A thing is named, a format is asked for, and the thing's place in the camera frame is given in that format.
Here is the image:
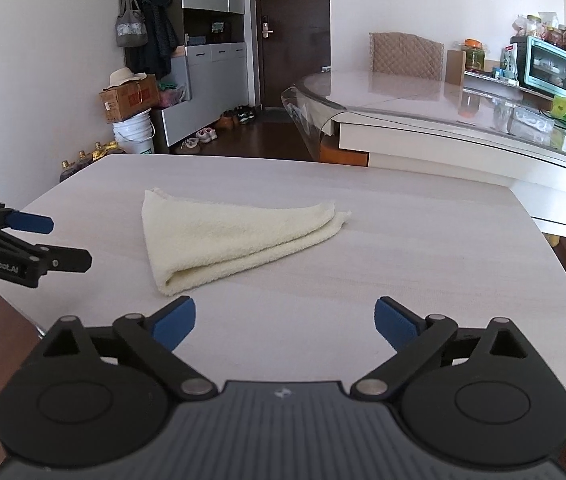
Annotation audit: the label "beige quilted chair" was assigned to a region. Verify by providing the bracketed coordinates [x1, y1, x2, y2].
[369, 32, 445, 81]

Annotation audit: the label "wooden shelf riser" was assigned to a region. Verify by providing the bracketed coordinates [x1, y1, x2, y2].
[464, 70, 566, 101]

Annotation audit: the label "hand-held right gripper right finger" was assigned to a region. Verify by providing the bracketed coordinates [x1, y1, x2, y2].
[349, 297, 544, 402]

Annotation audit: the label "pink and green clothes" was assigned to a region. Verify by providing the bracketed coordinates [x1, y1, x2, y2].
[157, 80, 188, 108]

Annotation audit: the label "clear plastic box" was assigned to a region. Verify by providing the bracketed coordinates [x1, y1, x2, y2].
[510, 105, 554, 133]

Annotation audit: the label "white plastic bucket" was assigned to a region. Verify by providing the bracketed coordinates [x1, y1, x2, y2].
[113, 109, 156, 155]

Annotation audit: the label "dark hanging coat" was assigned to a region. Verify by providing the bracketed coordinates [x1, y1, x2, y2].
[130, 0, 180, 78]

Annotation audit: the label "teal toaster oven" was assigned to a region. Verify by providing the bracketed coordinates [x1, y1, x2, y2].
[523, 36, 566, 97]

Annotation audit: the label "cardboard box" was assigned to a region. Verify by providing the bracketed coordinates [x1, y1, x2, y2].
[99, 74, 160, 124]

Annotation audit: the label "white printed packet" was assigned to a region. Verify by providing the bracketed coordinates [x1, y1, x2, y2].
[500, 45, 520, 81]

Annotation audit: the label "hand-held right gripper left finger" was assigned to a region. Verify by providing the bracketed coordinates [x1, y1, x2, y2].
[28, 296, 217, 402]

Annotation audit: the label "brown board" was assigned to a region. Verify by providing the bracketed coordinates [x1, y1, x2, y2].
[445, 50, 467, 85]

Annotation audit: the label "cream sun hat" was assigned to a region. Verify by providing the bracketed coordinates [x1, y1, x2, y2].
[109, 67, 148, 92]

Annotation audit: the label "grey hallway cabinet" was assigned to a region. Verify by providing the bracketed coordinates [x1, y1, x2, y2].
[119, 0, 256, 153]

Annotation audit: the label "white dining table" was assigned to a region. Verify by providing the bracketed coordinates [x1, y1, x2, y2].
[282, 71, 566, 241]

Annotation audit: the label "green jar orange lid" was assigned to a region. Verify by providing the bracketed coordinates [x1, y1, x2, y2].
[464, 39, 485, 72]

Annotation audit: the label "cream terry towel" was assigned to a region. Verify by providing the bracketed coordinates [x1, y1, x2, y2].
[141, 187, 352, 297]

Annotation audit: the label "dark brown door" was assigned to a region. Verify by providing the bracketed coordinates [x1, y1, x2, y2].
[254, 0, 331, 111]

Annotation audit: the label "clear table cover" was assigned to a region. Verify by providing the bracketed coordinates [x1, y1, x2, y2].
[282, 71, 566, 167]

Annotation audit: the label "grey hanging bag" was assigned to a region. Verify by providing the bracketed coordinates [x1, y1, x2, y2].
[116, 0, 148, 48]

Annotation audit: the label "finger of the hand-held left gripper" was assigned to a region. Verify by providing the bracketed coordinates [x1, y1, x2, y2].
[0, 200, 54, 235]
[37, 244, 92, 275]

